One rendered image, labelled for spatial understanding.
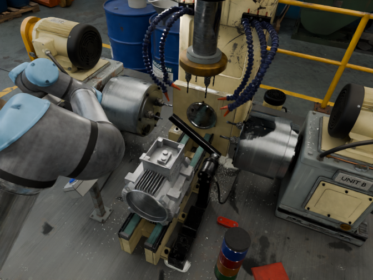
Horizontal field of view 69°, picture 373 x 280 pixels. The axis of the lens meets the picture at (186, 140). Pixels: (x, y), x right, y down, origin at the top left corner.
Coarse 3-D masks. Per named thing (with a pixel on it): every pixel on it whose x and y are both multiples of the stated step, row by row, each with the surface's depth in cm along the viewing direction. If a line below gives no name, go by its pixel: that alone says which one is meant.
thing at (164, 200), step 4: (184, 160) 95; (188, 160) 96; (184, 164) 96; (188, 164) 95; (128, 184) 86; (132, 184) 87; (124, 188) 87; (128, 188) 86; (132, 188) 86; (164, 196) 83; (160, 200) 83; (164, 200) 83; (168, 200) 84; (164, 204) 83; (128, 208) 95; (132, 212) 95; (164, 224) 92
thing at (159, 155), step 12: (156, 144) 94; (168, 144) 95; (180, 144) 93; (144, 156) 88; (156, 156) 92; (168, 156) 91; (180, 156) 92; (144, 168) 90; (156, 168) 87; (168, 168) 85; (168, 180) 89
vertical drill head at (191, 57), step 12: (204, 12) 86; (216, 12) 86; (204, 24) 88; (216, 24) 89; (204, 36) 91; (216, 36) 92; (192, 48) 97; (204, 48) 94; (216, 48) 97; (180, 60) 98; (192, 60) 96; (204, 60) 94; (216, 60) 96; (192, 72) 96; (204, 72) 95; (216, 72) 96
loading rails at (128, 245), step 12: (192, 144) 139; (192, 156) 130; (204, 156) 122; (192, 180) 113; (180, 204) 105; (132, 216) 97; (180, 216) 109; (120, 228) 92; (132, 228) 94; (144, 228) 102; (156, 228) 94; (168, 228) 97; (120, 240) 94; (132, 240) 95; (156, 240) 91; (168, 240) 103; (156, 252) 90; (168, 252) 98; (156, 264) 96
